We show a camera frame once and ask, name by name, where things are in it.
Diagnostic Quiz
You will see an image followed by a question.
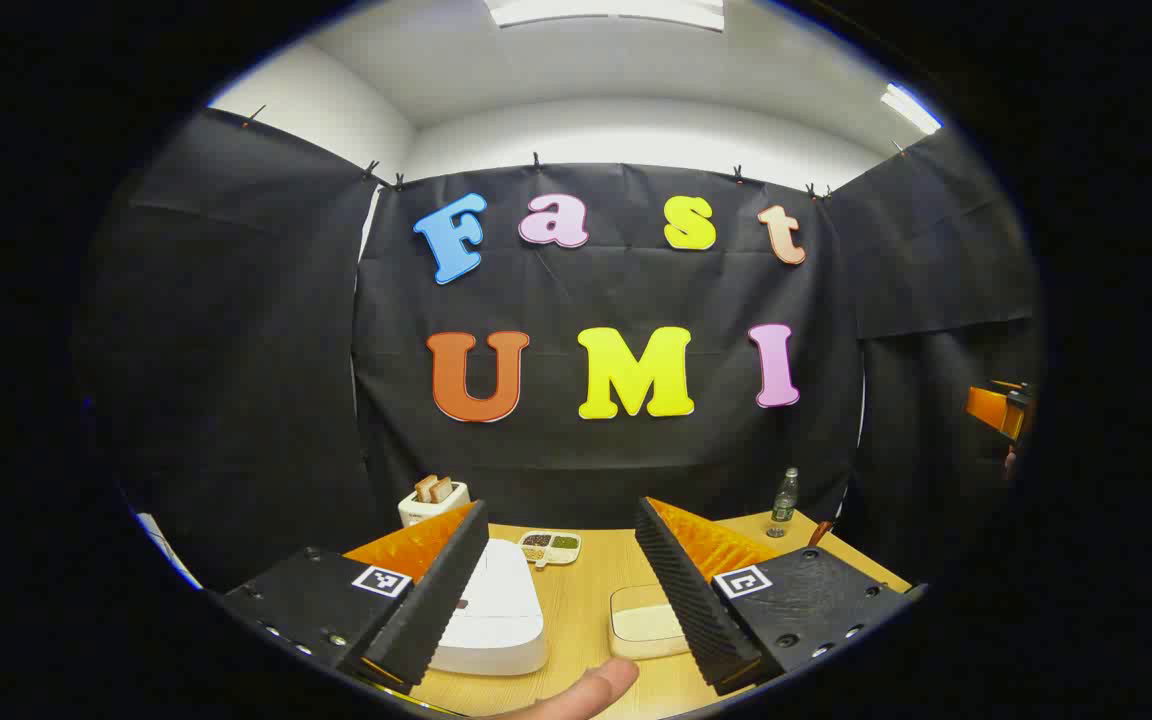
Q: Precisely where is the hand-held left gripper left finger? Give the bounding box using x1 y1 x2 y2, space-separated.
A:
221 500 490 696

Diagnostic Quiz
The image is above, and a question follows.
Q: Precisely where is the white rice cooker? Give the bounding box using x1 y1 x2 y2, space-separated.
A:
426 538 549 677

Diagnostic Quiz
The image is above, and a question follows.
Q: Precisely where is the large ceiling light panel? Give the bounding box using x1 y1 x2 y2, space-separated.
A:
484 0 727 33

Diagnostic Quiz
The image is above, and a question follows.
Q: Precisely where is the clear plastic tray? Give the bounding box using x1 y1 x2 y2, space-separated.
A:
608 585 692 661

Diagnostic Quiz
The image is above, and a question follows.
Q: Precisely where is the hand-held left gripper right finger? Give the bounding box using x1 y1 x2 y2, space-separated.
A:
633 497 927 698

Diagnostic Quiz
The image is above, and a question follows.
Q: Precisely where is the small ceiling light panel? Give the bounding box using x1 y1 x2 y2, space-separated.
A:
880 82 943 136

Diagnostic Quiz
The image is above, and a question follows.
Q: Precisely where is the white toaster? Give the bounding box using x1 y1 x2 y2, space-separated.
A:
398 480 471 529

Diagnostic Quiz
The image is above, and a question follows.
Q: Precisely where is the white divided grain dish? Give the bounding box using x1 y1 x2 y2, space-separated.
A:
518 530 583 569

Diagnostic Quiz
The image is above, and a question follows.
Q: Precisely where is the green label water bottle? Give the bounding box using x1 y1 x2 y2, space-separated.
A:
771 467 800 539

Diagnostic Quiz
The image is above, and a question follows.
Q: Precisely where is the black backdrop cloth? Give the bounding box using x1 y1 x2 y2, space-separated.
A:
71 108 1047 591

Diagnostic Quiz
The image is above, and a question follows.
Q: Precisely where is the white side desk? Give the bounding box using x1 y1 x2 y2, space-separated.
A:
136 512 202 591

